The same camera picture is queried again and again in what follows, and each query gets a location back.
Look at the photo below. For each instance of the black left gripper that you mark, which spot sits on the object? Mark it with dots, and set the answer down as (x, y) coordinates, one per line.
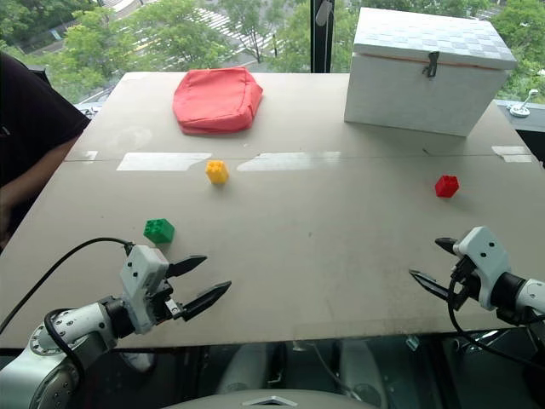
(164, 304)

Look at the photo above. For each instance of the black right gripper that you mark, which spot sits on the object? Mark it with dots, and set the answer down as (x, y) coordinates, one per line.
(464, 277)

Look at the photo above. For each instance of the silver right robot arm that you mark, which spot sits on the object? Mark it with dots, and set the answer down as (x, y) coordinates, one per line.
(526, 294)

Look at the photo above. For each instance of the person's bare forearm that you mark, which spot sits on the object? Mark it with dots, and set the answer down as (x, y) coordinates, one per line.
(30, 174)

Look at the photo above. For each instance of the green toy building block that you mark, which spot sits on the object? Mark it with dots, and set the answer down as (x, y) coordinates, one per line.
(158, 231)

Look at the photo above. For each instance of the red toy building block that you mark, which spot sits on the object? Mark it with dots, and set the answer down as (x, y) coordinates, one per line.
(447, 186)

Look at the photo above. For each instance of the grey rounded shape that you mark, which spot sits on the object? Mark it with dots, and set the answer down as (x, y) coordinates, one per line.
(247, 370)
(362, 370)

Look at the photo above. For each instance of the yellow toy building block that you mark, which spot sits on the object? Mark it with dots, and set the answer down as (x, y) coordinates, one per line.
(217, 171)

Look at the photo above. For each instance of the clear tape strip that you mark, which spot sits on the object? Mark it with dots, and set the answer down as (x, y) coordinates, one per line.
(90, 156)
(513, 153)

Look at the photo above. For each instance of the white desk lamp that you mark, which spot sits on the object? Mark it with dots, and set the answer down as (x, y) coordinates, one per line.
(520, 111)

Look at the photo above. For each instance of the red fabric bag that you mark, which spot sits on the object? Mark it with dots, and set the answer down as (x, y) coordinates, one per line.
(217, 100)

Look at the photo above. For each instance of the white lidded box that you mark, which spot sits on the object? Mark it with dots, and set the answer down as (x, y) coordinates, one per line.
(426, 72)

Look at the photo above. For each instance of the metal box latch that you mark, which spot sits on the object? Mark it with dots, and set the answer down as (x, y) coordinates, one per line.
(431, 64)

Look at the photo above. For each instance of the person in dark shirt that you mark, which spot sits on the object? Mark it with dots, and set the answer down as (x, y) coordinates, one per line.
(30, 119)

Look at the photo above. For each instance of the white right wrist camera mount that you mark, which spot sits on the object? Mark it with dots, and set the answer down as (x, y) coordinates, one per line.
(483, 260)

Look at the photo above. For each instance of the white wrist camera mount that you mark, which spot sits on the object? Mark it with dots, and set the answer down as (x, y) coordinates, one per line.
(140, 277)
(483, 260)

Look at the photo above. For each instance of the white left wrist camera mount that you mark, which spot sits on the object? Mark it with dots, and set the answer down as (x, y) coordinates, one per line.
(140, 277)

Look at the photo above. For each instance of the black window frame post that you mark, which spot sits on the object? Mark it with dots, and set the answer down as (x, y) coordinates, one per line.
(321, 47)

